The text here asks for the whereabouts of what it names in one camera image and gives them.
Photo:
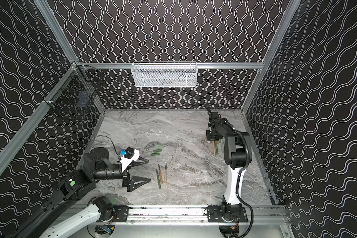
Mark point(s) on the aluminium frame back bar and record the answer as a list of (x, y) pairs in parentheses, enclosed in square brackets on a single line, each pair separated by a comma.
[(198, 65)]

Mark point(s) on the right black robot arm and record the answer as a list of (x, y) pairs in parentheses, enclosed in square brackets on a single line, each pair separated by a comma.
[(237, 154)]

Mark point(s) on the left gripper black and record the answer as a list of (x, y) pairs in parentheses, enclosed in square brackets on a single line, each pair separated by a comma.
[(126, 174)]

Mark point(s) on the black wire mesh basket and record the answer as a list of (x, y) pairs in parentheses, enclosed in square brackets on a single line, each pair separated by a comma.
[(75, 99)]

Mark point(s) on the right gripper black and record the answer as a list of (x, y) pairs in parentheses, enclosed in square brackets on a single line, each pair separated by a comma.
[(212, 136)]

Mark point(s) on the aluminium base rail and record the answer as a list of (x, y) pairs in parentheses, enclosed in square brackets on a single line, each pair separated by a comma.
[(197, 215)]

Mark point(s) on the white wire mesh basket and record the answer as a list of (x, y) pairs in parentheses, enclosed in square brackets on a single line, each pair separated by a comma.
[(164, 77)]

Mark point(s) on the pale green pen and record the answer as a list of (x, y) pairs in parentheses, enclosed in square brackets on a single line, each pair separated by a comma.
[(222, 146)]

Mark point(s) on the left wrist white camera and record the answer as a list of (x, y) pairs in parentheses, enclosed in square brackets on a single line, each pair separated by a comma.
[(128, 156)]

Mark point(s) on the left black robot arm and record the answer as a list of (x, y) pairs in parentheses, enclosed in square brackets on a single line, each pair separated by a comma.
[(96, 166)]

